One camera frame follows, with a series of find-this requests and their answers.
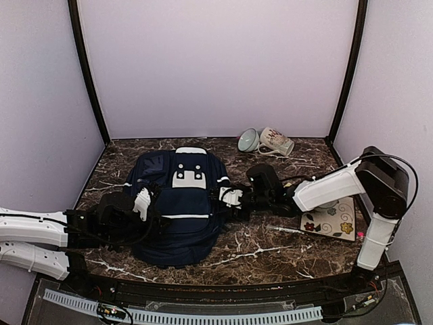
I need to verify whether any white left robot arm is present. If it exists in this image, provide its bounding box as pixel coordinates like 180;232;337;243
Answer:
1;183;161;295

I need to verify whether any grey slotted cable duct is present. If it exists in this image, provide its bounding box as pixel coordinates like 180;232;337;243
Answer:
43;289;323;324

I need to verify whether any left black frame post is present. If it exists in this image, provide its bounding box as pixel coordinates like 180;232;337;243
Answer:
68;0;111;146

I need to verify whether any small green circuit board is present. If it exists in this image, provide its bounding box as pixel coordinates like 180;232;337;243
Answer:
96;303;126;321

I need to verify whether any clear pen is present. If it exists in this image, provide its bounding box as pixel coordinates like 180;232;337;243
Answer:
266;225;305;234

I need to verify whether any black frame post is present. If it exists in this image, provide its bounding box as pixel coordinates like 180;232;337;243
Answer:
325;0;368;147
68;0;111;146

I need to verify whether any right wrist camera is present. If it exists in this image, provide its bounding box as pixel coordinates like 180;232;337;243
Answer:
219;187;244;209

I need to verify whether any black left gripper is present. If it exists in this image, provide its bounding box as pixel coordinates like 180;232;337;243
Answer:
102;209;172;245

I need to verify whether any black front rail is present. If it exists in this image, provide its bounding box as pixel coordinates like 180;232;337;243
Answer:
60;269;385;305

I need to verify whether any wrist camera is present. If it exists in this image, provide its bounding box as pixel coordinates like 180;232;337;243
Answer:
133;188;152;222
219;187;244;209

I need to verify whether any white floral mug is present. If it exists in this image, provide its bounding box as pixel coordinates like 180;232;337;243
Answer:
258;127;294;156

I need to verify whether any upright celadon bowl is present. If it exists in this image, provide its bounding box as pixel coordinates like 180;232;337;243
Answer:
316;200;339;210

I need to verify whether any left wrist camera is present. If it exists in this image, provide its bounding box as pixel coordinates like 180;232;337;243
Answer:
133;188;152;222

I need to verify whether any right black frame post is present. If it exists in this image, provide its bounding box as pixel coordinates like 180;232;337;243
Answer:
325;0;368;147

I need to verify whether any tipped celadon bowl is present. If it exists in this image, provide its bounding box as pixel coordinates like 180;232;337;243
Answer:
237;128;260;152

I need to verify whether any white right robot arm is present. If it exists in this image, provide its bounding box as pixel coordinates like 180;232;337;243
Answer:
210;146;419;294

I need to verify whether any navy blue student backpack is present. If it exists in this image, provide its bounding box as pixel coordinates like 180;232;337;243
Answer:
124;147;230;267

